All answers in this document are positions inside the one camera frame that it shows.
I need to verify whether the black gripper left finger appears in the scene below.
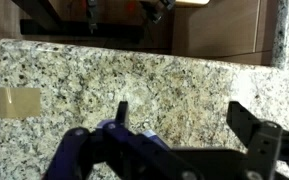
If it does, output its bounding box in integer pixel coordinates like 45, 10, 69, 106
43, 100, 202, 180

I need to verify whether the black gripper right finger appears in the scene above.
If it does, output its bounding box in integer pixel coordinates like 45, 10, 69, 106
226, 100, 289, 180

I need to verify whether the tan tape piece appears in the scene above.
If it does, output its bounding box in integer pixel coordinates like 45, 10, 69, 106
0, 87, 42, 119

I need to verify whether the wooden base cabinet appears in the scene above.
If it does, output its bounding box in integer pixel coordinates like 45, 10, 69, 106
171, 0, 276, 66

